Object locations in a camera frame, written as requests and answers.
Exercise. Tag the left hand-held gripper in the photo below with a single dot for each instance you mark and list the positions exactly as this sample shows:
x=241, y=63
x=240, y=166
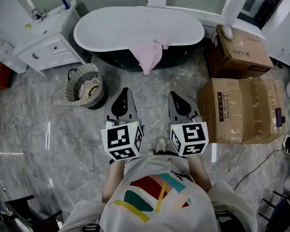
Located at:
x=122, y=139

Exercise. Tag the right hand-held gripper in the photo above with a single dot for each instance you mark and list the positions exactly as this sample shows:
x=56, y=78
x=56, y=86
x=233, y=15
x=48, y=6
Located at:
x=191, y=136

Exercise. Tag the striped grey laundry basket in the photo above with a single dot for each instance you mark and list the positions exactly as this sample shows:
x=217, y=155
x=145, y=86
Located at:
x=73, y=88

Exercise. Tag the pink cloth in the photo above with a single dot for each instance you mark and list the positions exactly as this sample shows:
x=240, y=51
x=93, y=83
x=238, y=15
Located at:
x=148, y=55

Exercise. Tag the white oval bathtub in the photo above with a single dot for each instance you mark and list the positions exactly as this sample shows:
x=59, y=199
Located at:
x=135, y=28

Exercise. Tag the person's right forearm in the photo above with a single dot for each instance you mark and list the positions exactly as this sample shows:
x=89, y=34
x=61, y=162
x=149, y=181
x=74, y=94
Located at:
x=199, y=173

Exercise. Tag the person's left forearm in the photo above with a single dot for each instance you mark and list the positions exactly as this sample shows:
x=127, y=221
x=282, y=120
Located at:
x=113, y=180

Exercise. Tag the white cloth in basket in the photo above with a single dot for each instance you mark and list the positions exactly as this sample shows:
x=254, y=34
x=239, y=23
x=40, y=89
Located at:
x=87, y=87

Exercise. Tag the person's white shoe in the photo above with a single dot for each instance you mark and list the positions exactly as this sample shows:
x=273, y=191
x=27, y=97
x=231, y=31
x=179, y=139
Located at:
x=150, y=152
x=161, y=144

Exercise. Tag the taped light cardboard box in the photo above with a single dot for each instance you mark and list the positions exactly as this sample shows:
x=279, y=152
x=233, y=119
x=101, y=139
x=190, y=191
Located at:
x=246, y=112

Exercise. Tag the dark brown cardboard box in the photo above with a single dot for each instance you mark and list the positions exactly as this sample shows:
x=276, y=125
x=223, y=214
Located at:
x=241, y=54

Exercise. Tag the white rounded item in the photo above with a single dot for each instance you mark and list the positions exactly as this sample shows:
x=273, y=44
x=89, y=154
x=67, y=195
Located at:
x=227, y=32

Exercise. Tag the white vanity cabinet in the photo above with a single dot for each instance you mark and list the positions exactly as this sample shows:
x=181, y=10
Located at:
x=50, y=47

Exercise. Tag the person's white printed shirt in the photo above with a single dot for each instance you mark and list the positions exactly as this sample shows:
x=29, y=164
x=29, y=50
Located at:
x=159, y=202

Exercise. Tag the dark smartphone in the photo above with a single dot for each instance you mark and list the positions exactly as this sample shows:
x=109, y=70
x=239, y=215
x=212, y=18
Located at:
x=278, y=117

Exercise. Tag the blue bottle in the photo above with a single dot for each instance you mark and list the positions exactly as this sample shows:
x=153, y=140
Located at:
x=65, y=3

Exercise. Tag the small yellow-green item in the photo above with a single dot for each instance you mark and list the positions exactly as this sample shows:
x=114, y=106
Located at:
x=28, y=26

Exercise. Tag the chrome sink faucet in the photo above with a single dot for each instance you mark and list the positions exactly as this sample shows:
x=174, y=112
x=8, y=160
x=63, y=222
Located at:
x=38, y=14

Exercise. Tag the orange box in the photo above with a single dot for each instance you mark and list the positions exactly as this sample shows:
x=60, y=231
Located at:
x=0, y=76

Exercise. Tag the white side unit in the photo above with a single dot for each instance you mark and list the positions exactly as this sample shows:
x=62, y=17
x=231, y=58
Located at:
x=4, y=54

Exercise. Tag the dark framed window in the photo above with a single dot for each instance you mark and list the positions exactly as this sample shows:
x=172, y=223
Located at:
x=261, y=6

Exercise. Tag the black stool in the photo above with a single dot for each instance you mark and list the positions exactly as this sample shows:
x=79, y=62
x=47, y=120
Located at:
x=31, y=214

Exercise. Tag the black metal chair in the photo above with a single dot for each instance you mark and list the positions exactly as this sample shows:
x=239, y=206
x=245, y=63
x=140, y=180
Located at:
x=282, y=214

